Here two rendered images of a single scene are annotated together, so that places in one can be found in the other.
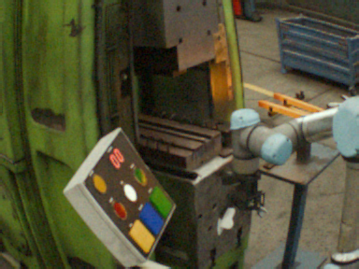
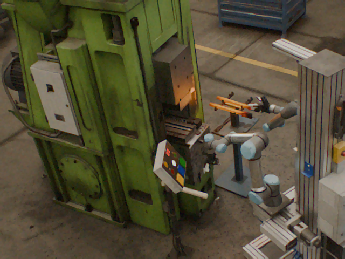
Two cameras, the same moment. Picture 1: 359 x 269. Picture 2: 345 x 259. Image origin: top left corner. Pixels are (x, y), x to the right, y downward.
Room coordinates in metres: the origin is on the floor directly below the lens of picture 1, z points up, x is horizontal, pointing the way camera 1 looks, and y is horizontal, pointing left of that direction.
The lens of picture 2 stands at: (-1.84, 0.31, 3.70)
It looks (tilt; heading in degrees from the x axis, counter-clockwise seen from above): 36 degrees down; 356
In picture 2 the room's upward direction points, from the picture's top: 9 degrees counter-clockwise
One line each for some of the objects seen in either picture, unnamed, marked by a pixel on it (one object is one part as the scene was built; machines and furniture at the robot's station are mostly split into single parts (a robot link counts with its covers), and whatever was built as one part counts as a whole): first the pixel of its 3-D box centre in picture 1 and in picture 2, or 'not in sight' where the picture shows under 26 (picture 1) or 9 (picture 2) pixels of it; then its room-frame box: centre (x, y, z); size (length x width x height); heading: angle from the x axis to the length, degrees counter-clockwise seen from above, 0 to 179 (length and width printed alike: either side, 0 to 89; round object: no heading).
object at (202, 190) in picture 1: (169, 195); (176, 148); (1.99, 0.06, 0.69); 0.56 x 0.38 x 0.45; 50
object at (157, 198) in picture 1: (159, 203); (181, 162); (1.39, 0.07, 1.01); 0.07 x 0.05 x 0.07; 165
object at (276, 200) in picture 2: not in sight; (271, 195); (0.95, -0.54, 0.87); 0.15 x 0.15 x 0.10
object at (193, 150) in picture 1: (156, 139); (170, 129); (1.94, 0.08, 0.96); 0.42 x 0.20 x 0.09; 50
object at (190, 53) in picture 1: (149, 46); (164, 96); (1.94, 0.08, 1.32); 0.42 x 0.20 x 0.10; 50
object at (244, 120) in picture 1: (246, 134); (209, 141); (1.30, -0.16, 1.23); 0.09 x 0.08 x 0.11; 32
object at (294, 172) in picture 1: (303, 161); (235, 125); (2.12, -0.56, 0.71); 0.40 x 0.30 x 0.02; 133
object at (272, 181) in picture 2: not in sight; (270, 184); (0.94, -0.54, 0.98); 0.13 x 0.12 x 0.14; 122
